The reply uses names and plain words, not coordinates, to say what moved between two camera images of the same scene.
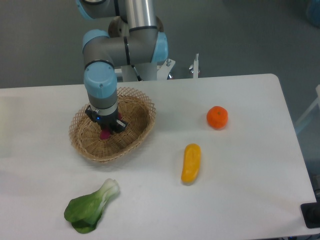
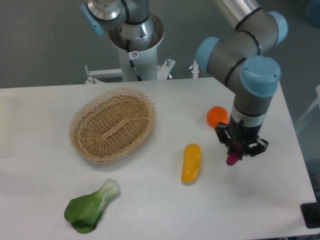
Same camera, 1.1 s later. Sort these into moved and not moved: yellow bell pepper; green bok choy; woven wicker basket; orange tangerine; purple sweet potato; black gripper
Moved: purple sweet potato; black gripper
Not moved: orange tangerine; green bok choy; yellow bell pepper; woven wicker basket
